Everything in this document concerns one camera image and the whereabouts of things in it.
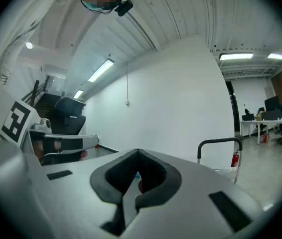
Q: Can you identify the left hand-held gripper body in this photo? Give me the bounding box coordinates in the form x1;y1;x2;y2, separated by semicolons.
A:
0;99;54;158

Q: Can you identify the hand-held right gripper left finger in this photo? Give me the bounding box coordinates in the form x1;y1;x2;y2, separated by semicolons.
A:
28;148;139;239

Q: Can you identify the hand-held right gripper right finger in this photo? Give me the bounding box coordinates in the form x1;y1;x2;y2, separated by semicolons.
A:
123;148;269;239

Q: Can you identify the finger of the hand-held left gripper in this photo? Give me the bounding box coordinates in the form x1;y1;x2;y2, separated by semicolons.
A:
43;134;100;155
40;152;82;166

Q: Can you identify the metal cart with black handle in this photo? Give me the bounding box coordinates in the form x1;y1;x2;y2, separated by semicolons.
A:
196;137;243;184

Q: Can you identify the person's left hand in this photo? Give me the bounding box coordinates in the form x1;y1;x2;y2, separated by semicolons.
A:
32;141;89;164

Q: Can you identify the black office chair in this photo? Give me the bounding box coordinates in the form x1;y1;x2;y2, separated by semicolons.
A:
50;97;87;135

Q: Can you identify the dark staircase with railing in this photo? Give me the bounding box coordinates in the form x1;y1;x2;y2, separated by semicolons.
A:
20;75;67;124

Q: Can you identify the white office desk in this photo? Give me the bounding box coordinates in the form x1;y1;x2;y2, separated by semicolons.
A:
240;118;282;155

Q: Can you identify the black computer monitor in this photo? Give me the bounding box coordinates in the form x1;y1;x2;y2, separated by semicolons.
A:
264;96;282;112

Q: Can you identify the wall conduit with junction box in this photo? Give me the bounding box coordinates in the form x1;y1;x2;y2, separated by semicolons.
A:
125;62;131;107

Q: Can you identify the black head camera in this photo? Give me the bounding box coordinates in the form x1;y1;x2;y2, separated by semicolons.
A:
114;0;134;17

